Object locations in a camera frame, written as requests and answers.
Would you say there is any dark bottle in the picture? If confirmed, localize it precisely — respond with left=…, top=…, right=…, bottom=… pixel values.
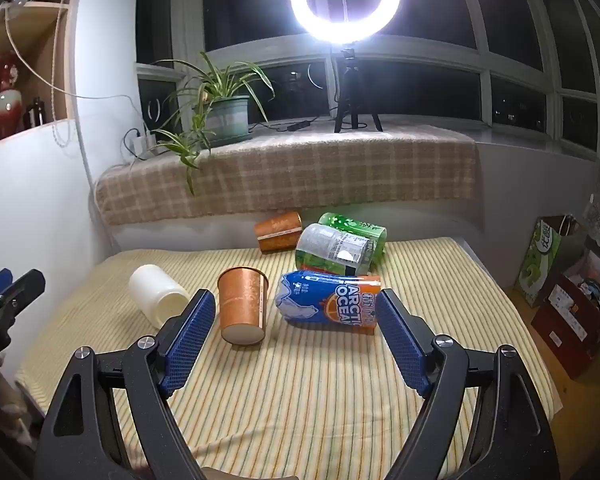
left=24, top=97, right=46, bottom=129

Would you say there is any white power strip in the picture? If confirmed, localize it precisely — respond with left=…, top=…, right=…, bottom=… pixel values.
left=129, top=132, right=159, bottom=158

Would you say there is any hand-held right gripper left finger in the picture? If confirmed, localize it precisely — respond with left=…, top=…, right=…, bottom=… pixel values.
left=33, top=289, right=216, bottom=480

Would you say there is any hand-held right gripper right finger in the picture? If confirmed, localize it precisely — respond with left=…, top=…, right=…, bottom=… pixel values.
left=376, top=288, right=562, bottom=480

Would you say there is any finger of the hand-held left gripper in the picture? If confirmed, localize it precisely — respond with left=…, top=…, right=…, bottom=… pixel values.
left=0, top=268, right=46, bottom=361

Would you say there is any white cable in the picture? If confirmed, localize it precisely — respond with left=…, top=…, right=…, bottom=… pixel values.
left=4, top=0, right=146, bottom=147

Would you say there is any black tripod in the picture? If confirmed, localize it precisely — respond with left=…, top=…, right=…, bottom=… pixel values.
left=333, top=48, right=384, bottom=134

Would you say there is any wooden shelf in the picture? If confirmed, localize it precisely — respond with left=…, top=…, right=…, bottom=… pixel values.
left=0, top=0, right=88, bottom=150

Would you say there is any striped yellow tablecloth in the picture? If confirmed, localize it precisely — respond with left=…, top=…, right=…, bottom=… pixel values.
left=16, top=237, right=564, bottom=480

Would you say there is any spider plant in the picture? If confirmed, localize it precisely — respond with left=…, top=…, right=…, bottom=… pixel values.
left=150, top=51, right=276, bottom=197

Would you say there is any red cardboard box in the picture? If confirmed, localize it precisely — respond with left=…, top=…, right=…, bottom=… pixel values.
left=531, top=249, right=600, bottom=380

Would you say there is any white plastic cup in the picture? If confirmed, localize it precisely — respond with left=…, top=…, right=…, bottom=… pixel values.
left=128, top=264, right=191, bottom=330

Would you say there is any orange paper cup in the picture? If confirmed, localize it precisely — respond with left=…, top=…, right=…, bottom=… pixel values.
left=217, top=267, right=270, bottom=346

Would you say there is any plaid blanket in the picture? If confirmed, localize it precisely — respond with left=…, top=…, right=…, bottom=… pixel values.
left=94, top=125, right=481, bottom=226

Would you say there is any blue orange Arctic Ocean can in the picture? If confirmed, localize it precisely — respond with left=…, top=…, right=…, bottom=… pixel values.
left=279, top=270, right=382, bottom=334

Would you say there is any green soda can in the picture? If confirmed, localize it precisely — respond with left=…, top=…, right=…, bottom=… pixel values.
left=318, top=212, right=388, bottom=267

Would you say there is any red and white vase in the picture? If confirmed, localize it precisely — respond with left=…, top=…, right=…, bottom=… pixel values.
left=0, top=53, right=22, bottom=144

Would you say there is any green paper bag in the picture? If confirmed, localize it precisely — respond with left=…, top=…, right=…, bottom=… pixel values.
left=515, top=215, right=584, bottom=308

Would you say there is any black cable with switch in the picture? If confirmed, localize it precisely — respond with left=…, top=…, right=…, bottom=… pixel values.
left=250, top=118, right=331, bottom=134

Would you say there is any orange cup with white band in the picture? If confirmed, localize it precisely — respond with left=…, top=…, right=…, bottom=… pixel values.
left=254, top=210, right=303, bottom=254

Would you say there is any green plant pot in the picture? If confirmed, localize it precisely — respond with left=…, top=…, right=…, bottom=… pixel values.
left=206, top=95, right=253, bottom=143

